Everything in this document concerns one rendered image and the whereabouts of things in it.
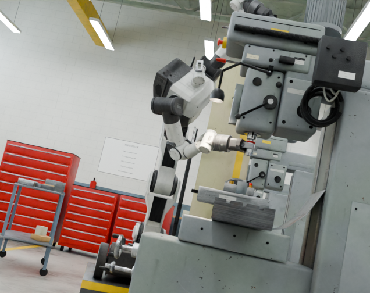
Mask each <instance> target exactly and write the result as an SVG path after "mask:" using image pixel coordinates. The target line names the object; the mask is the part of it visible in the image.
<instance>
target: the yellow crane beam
mask: <svg viewBox="0 0 370 293"><path fill-rule="evenodd" d="M67 1H68V3H69V5H70V6H71V7H72V9H73V11H74V12H75V14H76V15H77V17H78V18H79V20H80V21H81V23H82V25H83V26H84V28H85V29H86V31H87V32H88V34H89V35H90V37H91V38H92V40H93V41H94V43H95V45H98V46H102V47H105V45H104V44H103V42H102V41H101V39H100V37H99V36H98V34H97V32H96V31H95V29H94V28H93V26H92V24H91V23H90V21H89V18H90V17H93V18H97V19H99V20H100V21H101V23H102V25H103V27H104V29H105V31H106V32H107V34H108V31H107V29H106V27H105V26H104V24H103V22H102V20H101V18H99V14H98V12H97V11H96V9H95V7H94V5H93V3H92V2H91V0H67Z"/></svg>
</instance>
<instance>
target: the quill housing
mask: <svg viewBox="0 0 370 293"><path fill-rule="evenodd" d="M278 81H280V82H281V83H282V86H281V87H280V88H278V87H276V83H277V82H278ZM283 83H284V74H283V73H282V72H278V71H274V70H273V72H272V75H271V76H269V75H266V73H264V72H260V71H257V70H254V69H252V68H248V70H247V72H246V78H245V82H244V87H243V93H242V96H241V102H240V107H239V114H242V113H244V112H246V111H248V110H250V109H252V108H255V107H257V106H259V105H262V104H263V100H264V98H265V97H266V96H267V95H274V96H275V97H276V98H277V106H276V107H275V108H274V109H272V110H267V109H265V108H264V106H263V107H261V108H259V109H256V110H254V111H252V112H250V113H248V114H246V115H243V116H241V118H240V119H239V120H237V122H236V128H235V131H236V133H237V134H241V135H245V134H244V132H245V131H250V132H255V133H258V134H260V135H261V136H260V137H257V138H262V139H265V140H267V139H269V138H270V137H271V136H272V134H273V132H274V131H275V127H276V121H277V117H278V111H279V105H280V99H281V95H282V89H283Z"/></svg>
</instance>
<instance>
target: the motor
mask: <svg viewBox="0 0 370 293"><path fill-rule="evenodd" d="M346 5H347V0H308V1H307V7H306V10H305V16H304V23H309V24H316V25H320V26H324V28H325V35H326V36H330V37H336V38H341V33H342V28H343V22H344V15H345V11H346Z"/></svg>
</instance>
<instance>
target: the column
mask: <svg viewBox="0 0 370 293"><path fill-rule="evenodd" d="M342 96H343V99H344V101H342V102H340V103H339V104H340V110H339V112H341V113H342V114H341V116H340V118H339V119H338V120H337V121H336V122H334V123H333V124H331V125H329V126H327V127H323V128H321V135H320V139H319V146H318V153H317V157H316V163H315V170H314V176H313V181H312V187H311V194H314V193H317V192H320V191H323V190H326V191H325V192H324V193H323V195H322V196H321V197H320V198H319V200H318V201H317V203H316V204H315V205H314V206H313V208H312V209H311V210H310V212H309V213H308V214H307V218H306V222H305V229H304V235H303V242H302V246H301V252H300V259H299V264H301V265H304V266H306V267H309V268H310V269H312V270H313V274H312V281H311V288H310V292H309V293H370V92H366V91H360V90H358V91H357V92H356V93H354V92H348V91H345V92H344V93H343V94H342ZM311 194H310V196H311Z"/></svg>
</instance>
